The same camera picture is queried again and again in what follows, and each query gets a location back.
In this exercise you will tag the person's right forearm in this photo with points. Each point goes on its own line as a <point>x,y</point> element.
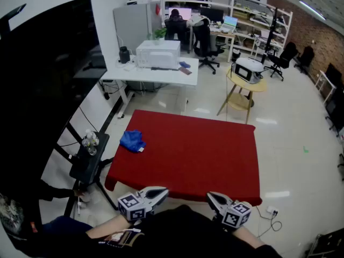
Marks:
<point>247,236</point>

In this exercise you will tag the red table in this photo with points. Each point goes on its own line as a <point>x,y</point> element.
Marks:
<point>188,154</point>

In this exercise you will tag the black jar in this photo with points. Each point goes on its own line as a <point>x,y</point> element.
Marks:
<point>124,55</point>

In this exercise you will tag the red pennant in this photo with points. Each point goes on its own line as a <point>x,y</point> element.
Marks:
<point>158,9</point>

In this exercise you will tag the black office chair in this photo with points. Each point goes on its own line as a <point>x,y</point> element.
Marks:
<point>336,109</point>
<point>285,55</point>
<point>176,34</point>
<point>204,42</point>
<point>306,56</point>

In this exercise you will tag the black storage rack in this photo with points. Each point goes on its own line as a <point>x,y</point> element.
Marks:
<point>328,244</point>

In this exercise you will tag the round wooden side table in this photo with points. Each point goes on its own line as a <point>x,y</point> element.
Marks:
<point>258,86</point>

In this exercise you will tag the wooden office desk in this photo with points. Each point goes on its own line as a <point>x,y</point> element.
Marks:
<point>224,34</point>

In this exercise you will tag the white desk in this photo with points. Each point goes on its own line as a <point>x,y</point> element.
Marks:
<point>156,75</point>

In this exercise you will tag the white jacket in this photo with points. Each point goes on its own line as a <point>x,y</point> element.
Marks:
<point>197,21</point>

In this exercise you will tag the grey partition panel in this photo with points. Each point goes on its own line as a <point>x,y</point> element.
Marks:
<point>130,25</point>

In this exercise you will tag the small white table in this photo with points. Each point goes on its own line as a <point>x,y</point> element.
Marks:
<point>323,79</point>

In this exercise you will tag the lit pink monitor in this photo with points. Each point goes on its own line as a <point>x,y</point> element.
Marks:
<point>185,11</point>

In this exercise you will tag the open laptop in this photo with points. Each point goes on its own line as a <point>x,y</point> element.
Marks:
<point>230,23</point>

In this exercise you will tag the white power strip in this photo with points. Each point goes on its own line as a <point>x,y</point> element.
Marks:
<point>272,210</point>

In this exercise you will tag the white box appliance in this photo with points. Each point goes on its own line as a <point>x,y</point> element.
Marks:
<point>158,54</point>

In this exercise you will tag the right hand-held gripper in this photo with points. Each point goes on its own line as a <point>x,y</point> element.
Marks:
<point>236,215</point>

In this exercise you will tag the green potted plant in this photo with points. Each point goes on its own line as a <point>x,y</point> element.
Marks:
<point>159,34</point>

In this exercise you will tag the white domed appliance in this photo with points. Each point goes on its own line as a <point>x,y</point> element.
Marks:
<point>247,64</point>

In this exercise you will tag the brown wallet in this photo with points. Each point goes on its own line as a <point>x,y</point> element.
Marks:
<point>185,70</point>

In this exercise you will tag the black pole stand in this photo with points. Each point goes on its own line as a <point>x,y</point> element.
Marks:
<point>271,34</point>

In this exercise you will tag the black bar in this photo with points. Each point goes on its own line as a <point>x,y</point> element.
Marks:
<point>164,68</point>

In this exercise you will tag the person's left forearm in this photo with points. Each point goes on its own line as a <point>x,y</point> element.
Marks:
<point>110,227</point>

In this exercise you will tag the small blue cloth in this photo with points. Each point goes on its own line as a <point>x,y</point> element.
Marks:
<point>185,64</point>

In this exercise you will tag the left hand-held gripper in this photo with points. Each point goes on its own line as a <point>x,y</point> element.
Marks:
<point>131,207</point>

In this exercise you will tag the ceiling light strip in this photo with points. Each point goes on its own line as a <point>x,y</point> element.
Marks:
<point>311,9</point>

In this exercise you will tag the large black screen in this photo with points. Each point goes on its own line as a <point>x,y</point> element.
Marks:
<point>45,85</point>

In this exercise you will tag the white shelving rack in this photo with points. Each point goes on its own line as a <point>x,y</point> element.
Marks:
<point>243,9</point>

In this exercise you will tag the person's black printed shirt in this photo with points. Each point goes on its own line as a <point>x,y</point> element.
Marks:
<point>182,235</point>

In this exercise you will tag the black monitor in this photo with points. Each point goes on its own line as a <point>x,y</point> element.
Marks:
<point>333,74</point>
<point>213,14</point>

